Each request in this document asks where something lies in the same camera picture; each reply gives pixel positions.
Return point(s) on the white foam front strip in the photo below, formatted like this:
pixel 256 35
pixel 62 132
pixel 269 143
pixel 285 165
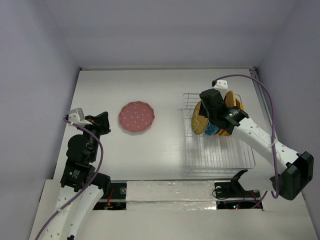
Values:
pixel 184 195

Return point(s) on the round woven bamboo plate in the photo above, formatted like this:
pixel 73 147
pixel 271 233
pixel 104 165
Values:
pixel 199 123

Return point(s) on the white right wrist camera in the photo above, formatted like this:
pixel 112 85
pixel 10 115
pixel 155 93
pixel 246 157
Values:
pixel 221 85

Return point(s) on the white wire dish rack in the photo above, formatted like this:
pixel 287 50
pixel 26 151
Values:
pixel 206 155

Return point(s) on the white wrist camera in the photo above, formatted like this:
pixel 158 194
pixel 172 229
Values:
pixel 76 116
pixel 221 85

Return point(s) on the pink polka dot plate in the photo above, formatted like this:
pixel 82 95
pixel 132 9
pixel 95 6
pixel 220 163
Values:
pixel 136 117

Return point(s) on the yellow polka dot plate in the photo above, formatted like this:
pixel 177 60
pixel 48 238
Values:
pixel 230 99

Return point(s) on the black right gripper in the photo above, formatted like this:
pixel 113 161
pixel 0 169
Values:
pixel 204 110

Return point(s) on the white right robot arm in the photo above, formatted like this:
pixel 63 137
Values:
pixel 292 170

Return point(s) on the blue polka dot plate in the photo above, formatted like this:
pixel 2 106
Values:
pixel 211 129

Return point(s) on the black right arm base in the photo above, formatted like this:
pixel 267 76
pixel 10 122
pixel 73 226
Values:
pixel 232 189

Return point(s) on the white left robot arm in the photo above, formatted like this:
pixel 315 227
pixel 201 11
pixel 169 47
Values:
pixel 81 184

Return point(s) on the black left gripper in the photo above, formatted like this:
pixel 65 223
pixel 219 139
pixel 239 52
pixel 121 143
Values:
pixel 101 121

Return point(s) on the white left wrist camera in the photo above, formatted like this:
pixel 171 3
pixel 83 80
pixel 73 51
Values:
pixel 76 116

